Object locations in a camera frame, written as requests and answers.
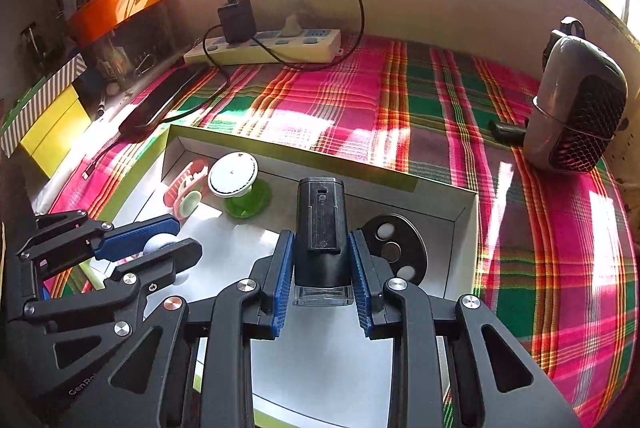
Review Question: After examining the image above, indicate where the green and white cardboard box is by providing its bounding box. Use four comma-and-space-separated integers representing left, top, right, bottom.
75, 123, 481, 428

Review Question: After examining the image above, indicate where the small black stick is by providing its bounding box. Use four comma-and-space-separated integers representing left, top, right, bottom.
487, 120, 526, 145

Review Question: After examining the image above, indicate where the black charger cable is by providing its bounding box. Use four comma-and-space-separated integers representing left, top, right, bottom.
135, 0, 365, 129

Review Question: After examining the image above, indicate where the plaid tablecloth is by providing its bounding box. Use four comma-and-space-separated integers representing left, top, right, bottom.
30, 32, 633, 428

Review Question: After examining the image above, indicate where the striped box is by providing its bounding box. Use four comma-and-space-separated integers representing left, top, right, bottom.
0, 52, 88, 159

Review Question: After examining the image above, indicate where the black charger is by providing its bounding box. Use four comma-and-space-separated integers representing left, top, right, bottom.
217, 0, 257, 44

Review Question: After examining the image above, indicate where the yellow box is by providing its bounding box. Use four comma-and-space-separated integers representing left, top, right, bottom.
20, 85, 94, 179

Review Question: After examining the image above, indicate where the grey space heater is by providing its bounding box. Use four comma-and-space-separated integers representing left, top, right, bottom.
525, 18, 629, 175

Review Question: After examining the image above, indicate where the black phone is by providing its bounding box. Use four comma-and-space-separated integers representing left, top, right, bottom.
119, 64, 209, 134

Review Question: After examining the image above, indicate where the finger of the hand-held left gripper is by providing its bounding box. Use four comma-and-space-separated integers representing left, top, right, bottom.
17, 210, 181, 269
22, 238, 203, 375

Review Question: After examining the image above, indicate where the pink plastic clip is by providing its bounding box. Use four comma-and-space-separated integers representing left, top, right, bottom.
164, 159, 210, 223

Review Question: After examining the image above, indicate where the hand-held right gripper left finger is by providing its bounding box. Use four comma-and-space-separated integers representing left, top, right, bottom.
89, 230, 296, 428

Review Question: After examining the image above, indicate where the white disc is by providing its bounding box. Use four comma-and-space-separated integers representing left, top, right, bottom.
207, 152, 273, 219

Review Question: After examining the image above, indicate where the black flashlight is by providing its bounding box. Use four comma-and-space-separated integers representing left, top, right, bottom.
292, 176, 353, 307

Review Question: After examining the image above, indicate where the cream power strip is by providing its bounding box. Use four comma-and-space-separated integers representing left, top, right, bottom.
183, 29, 342, 66

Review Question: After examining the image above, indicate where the black oval disc with magnets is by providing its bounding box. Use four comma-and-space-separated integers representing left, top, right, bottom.
361, 213, 429, 287

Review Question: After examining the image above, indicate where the white plug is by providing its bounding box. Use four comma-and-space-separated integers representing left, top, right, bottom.
281, 14, 304, 40

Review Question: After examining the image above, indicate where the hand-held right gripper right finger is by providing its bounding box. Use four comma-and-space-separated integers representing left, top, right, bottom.
348, 230, 583, 428

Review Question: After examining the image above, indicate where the small white rounded gadget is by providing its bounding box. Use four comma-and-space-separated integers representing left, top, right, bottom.
142, 233, 192, 287

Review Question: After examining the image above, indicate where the orange box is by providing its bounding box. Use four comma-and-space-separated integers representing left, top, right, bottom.
67, 0, 172, 44

